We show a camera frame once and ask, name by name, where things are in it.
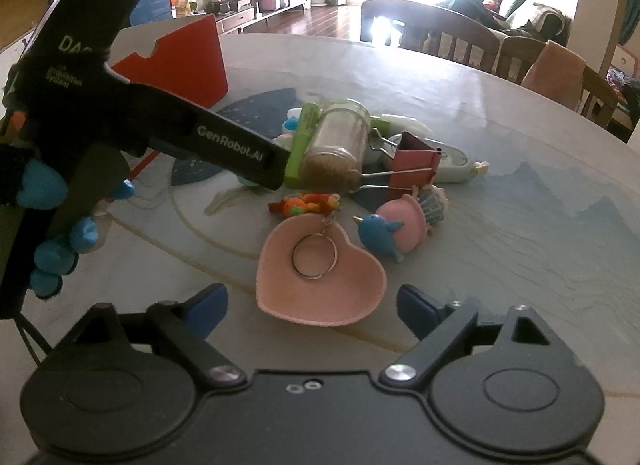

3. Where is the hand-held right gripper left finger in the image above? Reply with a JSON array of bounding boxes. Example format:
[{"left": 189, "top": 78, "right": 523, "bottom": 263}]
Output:
[{"left": 52, "top": 283, "right": 248, "bottom": 391}]

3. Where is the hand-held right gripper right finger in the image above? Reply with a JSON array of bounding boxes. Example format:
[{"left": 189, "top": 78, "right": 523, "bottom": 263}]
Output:
[{"left": 378, "top": 284, "right": 576, "bottom": 391}]

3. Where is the correction tape dispenser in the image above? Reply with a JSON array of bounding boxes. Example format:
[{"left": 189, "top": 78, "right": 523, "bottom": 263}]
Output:
[{"left": 389, "top": 134, "right": 489, "bottom": 184}]

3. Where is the green marker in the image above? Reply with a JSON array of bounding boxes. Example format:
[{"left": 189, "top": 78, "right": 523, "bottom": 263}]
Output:
[{"left": 284, "top": 102, "right": 321, "bottom": 189}]

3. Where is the person's left hand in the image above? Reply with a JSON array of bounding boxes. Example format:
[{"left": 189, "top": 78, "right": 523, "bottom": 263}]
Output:
[{"left": 17, "top": 158, "right": 135, "bottom": 300}]

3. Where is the blue plastic object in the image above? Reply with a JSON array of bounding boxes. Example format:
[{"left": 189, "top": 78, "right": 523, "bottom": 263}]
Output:
[{"left": 130, "top": 0, "right": 174, "bottom": 26}]

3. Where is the blue narwhal toy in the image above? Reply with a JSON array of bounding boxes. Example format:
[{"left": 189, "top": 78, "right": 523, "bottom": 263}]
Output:
[{"left": 353, "top": 214, "right": 406, "bottom": 264}]

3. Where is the pink round toy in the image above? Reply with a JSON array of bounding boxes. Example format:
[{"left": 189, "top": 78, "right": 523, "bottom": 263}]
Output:
[{"left": 375, "top": 195, "right": 429, "bottom": 253}]

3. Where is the pink heart-shaped dish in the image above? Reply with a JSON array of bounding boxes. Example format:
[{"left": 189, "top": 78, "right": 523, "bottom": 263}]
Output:
[{"left": 256, "top": 214, "right": 387, "bottom": 327}]

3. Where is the small doll figurine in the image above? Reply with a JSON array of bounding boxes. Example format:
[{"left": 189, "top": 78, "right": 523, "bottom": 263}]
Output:
[{"left": 412, "top": 184, "right": 449, "bottom": 237}]

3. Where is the red box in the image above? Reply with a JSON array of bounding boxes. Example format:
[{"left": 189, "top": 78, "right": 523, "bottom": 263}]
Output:
[{"left": 111, "top": 14, "right": 229, "bottom": 111}]

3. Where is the red binder clip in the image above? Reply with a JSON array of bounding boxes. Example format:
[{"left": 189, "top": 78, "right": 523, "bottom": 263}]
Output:
[{"left": 356, "top": 131, "right": 444, "bottom": 197}]

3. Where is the glass toothpick jar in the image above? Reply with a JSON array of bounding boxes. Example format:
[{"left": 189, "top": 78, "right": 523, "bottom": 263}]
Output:
[{"left": 300, "top": 99, "right": 374, "bottom": 192}]

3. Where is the TV cabinet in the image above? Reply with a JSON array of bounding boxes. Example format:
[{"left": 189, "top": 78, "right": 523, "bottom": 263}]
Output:
[{"left": 215, "top": 0, "right": 309, "bottom": 35}]

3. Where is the small pastel toy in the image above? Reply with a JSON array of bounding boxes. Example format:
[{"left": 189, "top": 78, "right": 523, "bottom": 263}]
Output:
[{"left": 273, "top": 108, "right": 302, "bottom": 147}]

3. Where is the pink cloth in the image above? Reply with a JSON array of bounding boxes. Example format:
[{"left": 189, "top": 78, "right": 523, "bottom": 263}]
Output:
[{"left": 520, "top": 40, "right": 587, "bottom": 109}]

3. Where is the wooden chair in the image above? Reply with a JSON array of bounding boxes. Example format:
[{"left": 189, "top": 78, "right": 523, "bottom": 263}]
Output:
[
  {"left": 360, "top": 0, "right": 502, "bottom": 72},
  {"left": 497, "top": 36, "right": 619, "bottom": 129}
]

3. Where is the sofa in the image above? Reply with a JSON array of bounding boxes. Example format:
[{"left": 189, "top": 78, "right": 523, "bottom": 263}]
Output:
[{"left": 440, "top": 0, "right": 572, "bottom": 48}]

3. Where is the colourful keychain toy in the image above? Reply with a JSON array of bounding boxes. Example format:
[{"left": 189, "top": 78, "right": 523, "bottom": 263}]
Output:
[{"left": 268, "top": 192, "right": 342, "bottom": 279}]

